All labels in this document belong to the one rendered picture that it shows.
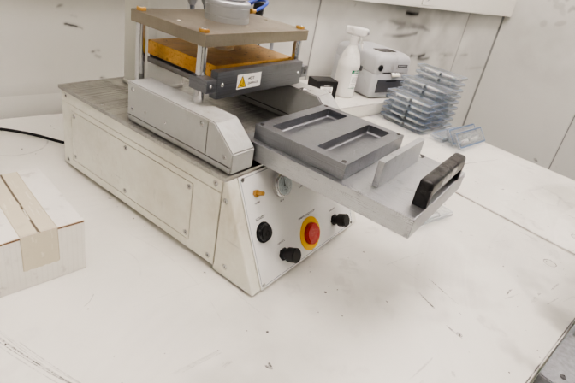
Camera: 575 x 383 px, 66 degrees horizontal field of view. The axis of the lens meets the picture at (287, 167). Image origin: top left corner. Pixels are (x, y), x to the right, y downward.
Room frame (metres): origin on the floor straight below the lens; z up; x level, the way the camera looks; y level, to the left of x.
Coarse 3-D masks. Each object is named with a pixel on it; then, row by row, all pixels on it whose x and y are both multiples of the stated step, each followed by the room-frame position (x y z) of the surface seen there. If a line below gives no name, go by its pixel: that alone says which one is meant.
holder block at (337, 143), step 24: (288, 120) 0.68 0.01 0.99; (312, 120) 0.74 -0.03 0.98; (336, 120) 0.77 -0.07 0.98; (360, 120) 0.75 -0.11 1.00; (288, 144) 0.60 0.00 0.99; (312, 144) 0.59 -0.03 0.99; (336, 144) 0.64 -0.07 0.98; (360, 144) 0.67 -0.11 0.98; (384, 144) 0.65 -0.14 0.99; (336, 168) 0.55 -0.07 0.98; (360, 168) 0.59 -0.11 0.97
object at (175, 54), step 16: (160, 48) 0.75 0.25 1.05; (176, 48) 0.75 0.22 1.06; (192, 48) 0.77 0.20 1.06; (208, 48) 0.79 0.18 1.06; (224, 48) 0.80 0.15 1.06; (240, 48) 0.84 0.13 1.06; (256, 48) 0.87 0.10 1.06; (160, 64) 0.75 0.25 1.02; (176, 64) 0.73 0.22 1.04; (192, 64) 0.71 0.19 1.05; (208, 64) 0.69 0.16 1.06; (224, 64) 0.70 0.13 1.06; (240, 64) 0.73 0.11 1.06
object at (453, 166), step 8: (448, 160) 0.60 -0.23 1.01; (456, 160) 0.60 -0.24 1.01; (464, 160) 0.62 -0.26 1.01; (440, 168) 0.56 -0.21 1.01; (448, 168) 0.57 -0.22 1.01; (456, 168) 0.59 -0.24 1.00; (424, 176) 0.53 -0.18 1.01; (432, 176) 0.53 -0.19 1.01; (440, 176) 0.54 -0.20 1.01; (448, 176) 0.56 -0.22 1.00; (456, 176) 0.62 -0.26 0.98; (424, 184) 0.51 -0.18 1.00; (432, 184) 0.51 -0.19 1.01; (440, 184) 0.53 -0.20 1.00; (416, 192) 0.52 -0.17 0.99; (424, 192) 0.51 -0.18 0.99; (432, 192) 0.51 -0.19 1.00; (416, 200) 0.51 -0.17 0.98; (424, 200) 0.51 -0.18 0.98; (424, 208) 0.51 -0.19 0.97
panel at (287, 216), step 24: (264, 168) 0.63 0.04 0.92; (240, 192) 0.58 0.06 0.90; (264, 192) 0.59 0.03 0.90; (312, 192) 0.71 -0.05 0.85; (264, 216) 0.60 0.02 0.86; (288, 216) 0.64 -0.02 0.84; (312, 216) 0.69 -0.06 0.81; (288, 240) 0.62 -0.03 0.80; (264, 264) 0.56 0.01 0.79; (288, 264) 0.60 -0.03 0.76
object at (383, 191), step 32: (256, 160) 0.61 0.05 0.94; (288, 160) 0.58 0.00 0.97; (384, 160) 0.55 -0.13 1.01; (416, 160) 0.66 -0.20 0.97; (320, 192) 0.55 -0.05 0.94; (352, 192) 0.53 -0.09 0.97; (384, 192) 0.53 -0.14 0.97; (448, 192) 0.60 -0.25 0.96; (384, 224) 0.50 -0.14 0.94; (416, 224) 0.49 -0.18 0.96
